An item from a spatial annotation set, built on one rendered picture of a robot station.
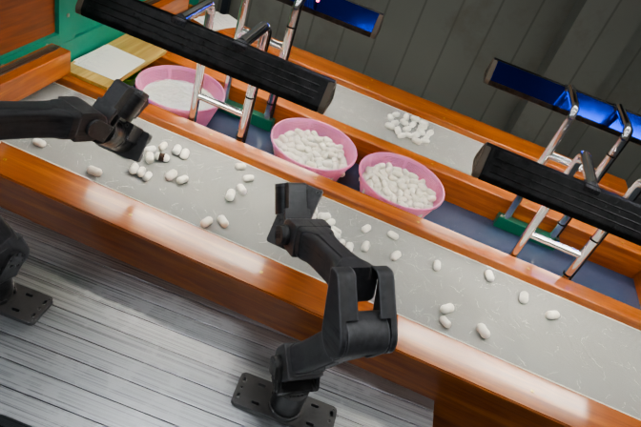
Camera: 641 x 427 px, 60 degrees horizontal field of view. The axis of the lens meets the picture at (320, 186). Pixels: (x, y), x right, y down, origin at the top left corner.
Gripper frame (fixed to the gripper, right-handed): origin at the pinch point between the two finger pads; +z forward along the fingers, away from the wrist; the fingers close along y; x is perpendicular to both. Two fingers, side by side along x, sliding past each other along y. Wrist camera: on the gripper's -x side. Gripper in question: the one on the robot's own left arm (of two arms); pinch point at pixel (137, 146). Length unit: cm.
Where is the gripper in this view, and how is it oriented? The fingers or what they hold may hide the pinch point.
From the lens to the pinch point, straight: 132.9
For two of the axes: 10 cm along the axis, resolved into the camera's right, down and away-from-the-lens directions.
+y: -9.2, -3.9, 0.7
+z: 0.4, 1.0, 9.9
